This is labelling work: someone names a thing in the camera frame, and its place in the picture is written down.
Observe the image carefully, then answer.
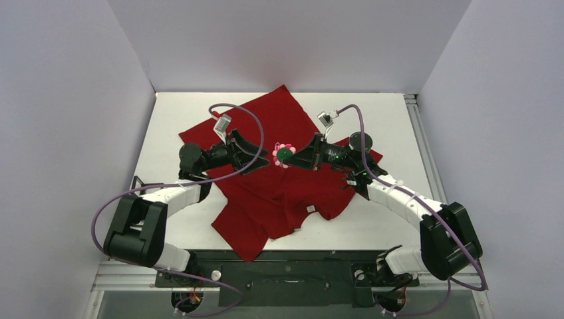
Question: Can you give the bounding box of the aluminium frame rail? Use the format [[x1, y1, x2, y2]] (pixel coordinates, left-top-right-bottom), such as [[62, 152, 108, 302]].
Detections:
[[92, 261, 481, 292]]

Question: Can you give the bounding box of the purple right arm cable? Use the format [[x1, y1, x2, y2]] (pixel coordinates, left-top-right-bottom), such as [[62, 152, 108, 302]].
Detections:
[[335, 104, 489, 316]]

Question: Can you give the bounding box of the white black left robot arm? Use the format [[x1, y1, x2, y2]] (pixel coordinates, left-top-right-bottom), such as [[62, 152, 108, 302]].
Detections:
[[102, 130, 269, 286]]

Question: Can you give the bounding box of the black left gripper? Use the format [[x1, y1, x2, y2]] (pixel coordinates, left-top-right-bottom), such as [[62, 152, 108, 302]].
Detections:
[[200, 130, 270, 175]]

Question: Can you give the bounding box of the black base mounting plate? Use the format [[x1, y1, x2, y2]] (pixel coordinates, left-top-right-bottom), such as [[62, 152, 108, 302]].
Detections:
[[155, 250, 419, 308]]

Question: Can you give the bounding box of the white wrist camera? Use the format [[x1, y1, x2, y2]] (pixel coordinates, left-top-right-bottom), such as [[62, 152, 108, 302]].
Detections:
[[317, 110, 339, 139], [213, 114, 231, 140]]

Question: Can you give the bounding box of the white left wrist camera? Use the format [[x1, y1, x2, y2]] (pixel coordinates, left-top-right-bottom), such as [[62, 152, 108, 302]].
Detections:
[[213, 114, 231, 140]]

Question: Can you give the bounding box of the right side aluminium rail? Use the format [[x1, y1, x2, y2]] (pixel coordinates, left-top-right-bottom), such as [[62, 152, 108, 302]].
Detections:
[[403, 94, 448, 203]]

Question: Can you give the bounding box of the pink flower brooch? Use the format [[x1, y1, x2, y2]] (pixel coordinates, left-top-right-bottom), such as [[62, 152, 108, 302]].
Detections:
[[272, 142, 297, 169]]

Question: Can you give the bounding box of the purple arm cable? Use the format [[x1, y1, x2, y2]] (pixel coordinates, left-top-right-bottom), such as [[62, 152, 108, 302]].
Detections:
[[335, 104, 489, 316], [90, 103, 265, 318]]

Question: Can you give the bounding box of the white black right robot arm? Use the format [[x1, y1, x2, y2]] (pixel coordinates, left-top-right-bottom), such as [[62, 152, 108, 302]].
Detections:
[[273, 132, 483, 284]]

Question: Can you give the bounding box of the red t-shirt garment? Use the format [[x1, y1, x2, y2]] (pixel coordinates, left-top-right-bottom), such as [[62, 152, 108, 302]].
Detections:
[[178, 84, 383, 263]]

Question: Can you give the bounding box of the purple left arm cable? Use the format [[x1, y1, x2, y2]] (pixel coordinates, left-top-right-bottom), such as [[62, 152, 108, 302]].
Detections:
[[90, 103, 265, 318]]

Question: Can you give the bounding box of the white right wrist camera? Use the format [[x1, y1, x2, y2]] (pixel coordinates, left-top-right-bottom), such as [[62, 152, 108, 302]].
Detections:
[[317, 110, 339, 139]]

